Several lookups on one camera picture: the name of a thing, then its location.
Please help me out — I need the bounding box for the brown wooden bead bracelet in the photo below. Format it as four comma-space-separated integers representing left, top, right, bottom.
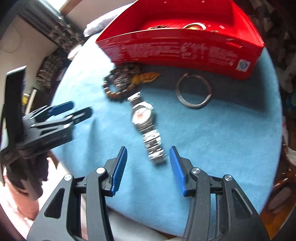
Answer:
103, 64, 139, 100

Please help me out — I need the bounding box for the dark crystal bead cluster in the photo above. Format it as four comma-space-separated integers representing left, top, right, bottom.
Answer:
110, 66, 133, 91

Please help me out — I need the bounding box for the silver wrist watch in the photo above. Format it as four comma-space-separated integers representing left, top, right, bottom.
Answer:
127, 91, 166, 165

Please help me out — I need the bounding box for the gold pendant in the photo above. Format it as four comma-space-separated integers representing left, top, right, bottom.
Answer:
132, 72, 161, 85

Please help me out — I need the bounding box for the silver bangle bracelet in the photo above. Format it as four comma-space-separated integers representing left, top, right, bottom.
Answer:
174, 72, 213, 109

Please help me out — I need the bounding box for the light blue table cloth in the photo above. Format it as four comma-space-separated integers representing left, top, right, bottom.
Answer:
52, 36, 282, 235

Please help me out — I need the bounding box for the white lace folded cloth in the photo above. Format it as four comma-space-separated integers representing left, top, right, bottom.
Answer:
83, 3, 132, 38

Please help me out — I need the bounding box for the red metal tin box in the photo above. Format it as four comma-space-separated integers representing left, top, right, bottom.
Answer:
96, 1, 264, 80

